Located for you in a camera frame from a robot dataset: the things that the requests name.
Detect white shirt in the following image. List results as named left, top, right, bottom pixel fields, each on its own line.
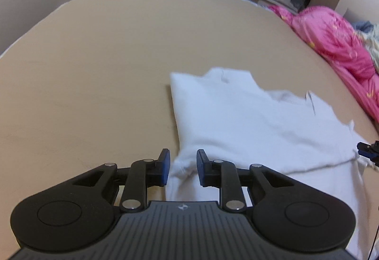
left=165, top=67, right=369, bottom=260

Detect pale floral quilt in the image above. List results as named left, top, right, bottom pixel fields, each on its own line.
left=360, top=30, right=379, bottom=75

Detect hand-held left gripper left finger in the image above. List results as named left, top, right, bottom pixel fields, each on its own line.
left=71, top=148, right=171, bottom=213

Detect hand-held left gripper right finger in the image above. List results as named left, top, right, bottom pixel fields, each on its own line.
left=197, top=149, right=294, bottom=213

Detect blue cloth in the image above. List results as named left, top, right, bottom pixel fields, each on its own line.
left=352, top=21, right=374, bottom=33

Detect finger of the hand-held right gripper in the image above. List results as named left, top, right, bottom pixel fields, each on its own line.
left=357, top=140, right=379, bottom=172

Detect pink quilt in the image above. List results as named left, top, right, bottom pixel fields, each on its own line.
left=268, top=5, right=379, bottom=123

